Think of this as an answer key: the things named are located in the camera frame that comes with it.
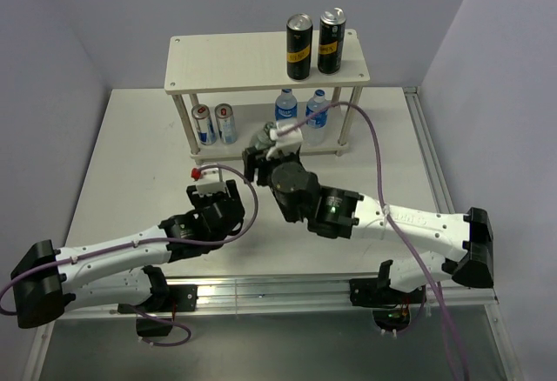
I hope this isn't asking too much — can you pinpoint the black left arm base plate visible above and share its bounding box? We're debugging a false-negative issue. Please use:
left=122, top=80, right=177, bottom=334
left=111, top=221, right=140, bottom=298
left=136, top=284, right=198, bottom=338

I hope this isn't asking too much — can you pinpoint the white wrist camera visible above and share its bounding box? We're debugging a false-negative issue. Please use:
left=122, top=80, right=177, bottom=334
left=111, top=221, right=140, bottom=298
left=191, top=167, right=226, bottom=197
left=265, top=120, right=303, bottom=160

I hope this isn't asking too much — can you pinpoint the clear glass bottle green cap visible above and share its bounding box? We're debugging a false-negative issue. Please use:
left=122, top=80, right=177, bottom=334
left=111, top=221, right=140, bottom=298
left=247, top=122, right=276, bottom=151

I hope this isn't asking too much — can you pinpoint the dark can silver top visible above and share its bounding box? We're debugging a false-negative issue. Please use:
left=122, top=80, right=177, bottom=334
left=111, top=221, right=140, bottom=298
left=286, top=13, right=313, bottom=81

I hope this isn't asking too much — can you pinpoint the dark can yellow band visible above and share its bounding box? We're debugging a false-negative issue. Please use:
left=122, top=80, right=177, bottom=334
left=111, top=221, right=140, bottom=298
left=318, top=8, right=346, bottom=75

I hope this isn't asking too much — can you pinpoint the aluminium mounting rail frame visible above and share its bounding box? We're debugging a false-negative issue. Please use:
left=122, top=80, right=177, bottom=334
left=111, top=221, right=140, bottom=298
left=25, top=86, right=523, bottom=381

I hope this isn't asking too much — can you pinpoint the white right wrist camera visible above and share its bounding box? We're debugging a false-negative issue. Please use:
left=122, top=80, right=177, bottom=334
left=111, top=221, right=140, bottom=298
left=265, top=120, right=303, bottom=160

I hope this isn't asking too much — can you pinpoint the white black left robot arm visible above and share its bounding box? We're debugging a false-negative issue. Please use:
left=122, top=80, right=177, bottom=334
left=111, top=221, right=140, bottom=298
left=10, top=180, right=245, bottom=329

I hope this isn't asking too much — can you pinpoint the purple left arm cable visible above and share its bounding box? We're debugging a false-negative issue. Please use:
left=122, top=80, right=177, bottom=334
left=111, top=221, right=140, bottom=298
left=0, top=164, right=260, bottom=347

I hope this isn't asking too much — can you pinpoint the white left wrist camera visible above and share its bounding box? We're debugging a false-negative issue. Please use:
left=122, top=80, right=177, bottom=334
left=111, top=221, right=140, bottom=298
left=191, top=167, right=226, bottom=197

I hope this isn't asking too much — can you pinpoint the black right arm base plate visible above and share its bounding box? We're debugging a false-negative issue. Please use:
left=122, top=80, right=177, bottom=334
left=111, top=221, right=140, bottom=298
left=349, top=277, right=426, bottom=309

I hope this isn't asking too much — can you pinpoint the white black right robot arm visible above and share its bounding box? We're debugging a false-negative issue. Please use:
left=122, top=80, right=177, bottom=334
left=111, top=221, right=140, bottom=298
left=242, top=147, right=494, bottom=303

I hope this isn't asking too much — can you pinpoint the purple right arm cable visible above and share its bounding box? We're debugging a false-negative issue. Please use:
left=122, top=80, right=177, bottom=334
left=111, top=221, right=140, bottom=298
left=280, top=101, right=469, bottom=381

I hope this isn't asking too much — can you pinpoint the blue silver energy can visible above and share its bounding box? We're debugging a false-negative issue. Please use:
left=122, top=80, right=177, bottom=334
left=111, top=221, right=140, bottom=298
left=214, top=104, right=238, bottom=144
left=191, top=104, right=217, bottom=145

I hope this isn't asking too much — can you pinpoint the Pocari Sweat bottle blue cap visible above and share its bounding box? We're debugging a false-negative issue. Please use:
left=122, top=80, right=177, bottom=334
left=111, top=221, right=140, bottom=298
left=303, top=90, right=328, bottom=146

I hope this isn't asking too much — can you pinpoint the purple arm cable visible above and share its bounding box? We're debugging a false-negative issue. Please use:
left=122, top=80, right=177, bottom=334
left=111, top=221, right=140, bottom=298
left=0, top=164, right=260, bottom=347
left=280, top=101, right=469, bottom=381

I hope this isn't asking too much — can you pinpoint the white two-tier wooden shelf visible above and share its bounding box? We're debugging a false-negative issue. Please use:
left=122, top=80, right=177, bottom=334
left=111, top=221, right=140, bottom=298
left=164, top=29, right=370, bottom=164

